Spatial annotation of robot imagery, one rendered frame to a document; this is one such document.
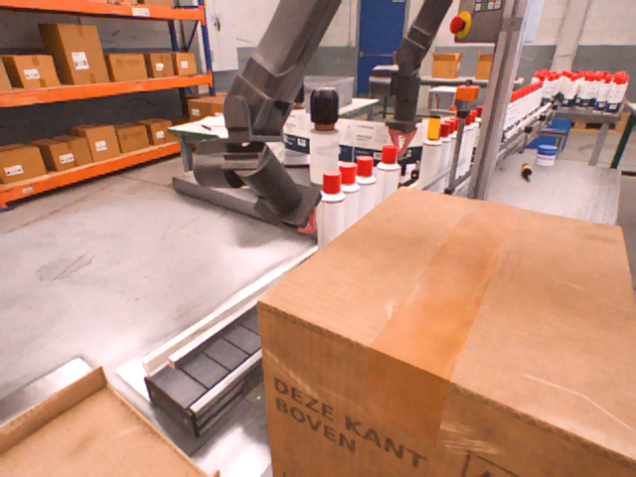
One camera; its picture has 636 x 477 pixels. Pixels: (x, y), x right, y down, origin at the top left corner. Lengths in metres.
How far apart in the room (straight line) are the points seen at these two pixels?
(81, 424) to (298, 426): 0.37
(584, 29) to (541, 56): 0.67
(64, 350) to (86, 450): 0.22
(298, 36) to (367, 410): 0.40
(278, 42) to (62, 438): 0.57
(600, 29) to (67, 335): 8.51
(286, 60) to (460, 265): 0.31
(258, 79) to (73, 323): 0.57
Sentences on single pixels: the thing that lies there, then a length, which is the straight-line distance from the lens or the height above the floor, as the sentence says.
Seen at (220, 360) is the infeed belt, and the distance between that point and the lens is 0.60.
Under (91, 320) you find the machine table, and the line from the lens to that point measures 0.84.
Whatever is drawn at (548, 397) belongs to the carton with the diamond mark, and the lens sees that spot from 0.26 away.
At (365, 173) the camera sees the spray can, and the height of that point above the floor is 1.06.
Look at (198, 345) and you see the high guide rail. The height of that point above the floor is 0.96.
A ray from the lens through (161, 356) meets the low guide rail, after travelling 0.58.
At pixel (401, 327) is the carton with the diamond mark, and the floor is 1.12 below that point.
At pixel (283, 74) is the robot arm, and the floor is 1.26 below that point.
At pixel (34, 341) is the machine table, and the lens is 0.84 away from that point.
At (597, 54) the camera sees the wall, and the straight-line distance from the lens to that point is 8.67.
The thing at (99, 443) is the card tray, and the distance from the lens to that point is 0.62.
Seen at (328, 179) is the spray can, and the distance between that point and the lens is 0.67.
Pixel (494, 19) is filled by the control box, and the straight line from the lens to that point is 1.06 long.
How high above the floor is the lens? 1.29
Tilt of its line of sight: 27 degrees down
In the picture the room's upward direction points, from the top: straight up
